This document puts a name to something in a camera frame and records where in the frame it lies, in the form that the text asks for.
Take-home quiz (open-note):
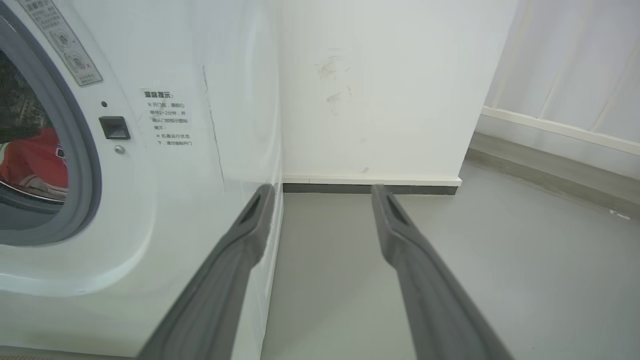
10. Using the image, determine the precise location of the clear printed notice sticker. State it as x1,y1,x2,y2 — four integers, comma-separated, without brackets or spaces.
140,88,197,149

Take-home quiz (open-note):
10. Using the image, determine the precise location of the dark patterned garment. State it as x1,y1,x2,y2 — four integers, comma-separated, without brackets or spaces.
0,50,55,146

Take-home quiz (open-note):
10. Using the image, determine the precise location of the grey warning label sticker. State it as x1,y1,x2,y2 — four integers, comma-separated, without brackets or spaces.
18,0,104,87

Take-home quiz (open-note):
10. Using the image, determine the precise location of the red garment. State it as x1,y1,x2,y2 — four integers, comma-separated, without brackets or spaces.
0,126,69,190

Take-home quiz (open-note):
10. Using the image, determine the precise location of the grey rubber door seal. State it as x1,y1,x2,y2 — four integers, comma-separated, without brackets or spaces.
0,5,103,247

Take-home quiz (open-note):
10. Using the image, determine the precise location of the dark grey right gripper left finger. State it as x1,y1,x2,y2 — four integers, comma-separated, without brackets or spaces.
136,183,277,360

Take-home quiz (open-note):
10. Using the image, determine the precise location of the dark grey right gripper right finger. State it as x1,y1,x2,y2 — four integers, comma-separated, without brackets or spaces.
370,184,516,360

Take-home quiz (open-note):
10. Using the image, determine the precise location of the white grey skirting board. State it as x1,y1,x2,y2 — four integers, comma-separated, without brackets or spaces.
282,175,463,196

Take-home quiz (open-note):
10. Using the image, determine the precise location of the black door latch socket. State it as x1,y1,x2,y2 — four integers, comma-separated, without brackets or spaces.
98,116,131,140

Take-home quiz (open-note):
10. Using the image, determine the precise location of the white front-load washing machine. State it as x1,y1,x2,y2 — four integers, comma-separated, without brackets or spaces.
0,0,284,359

